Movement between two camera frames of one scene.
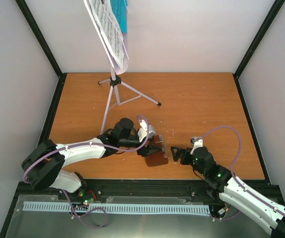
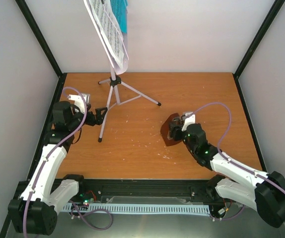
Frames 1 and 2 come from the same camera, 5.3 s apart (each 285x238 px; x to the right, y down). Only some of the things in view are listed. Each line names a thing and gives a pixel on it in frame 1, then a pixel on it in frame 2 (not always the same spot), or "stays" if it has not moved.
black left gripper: [144, 150] to [99, 119]
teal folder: [120, 9] stays
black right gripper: [185, 152] to [176, 133]
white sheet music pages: [101, 17] stays
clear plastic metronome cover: [162, 147] to [175, 132]
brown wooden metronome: [158, 158] to [167, 131]
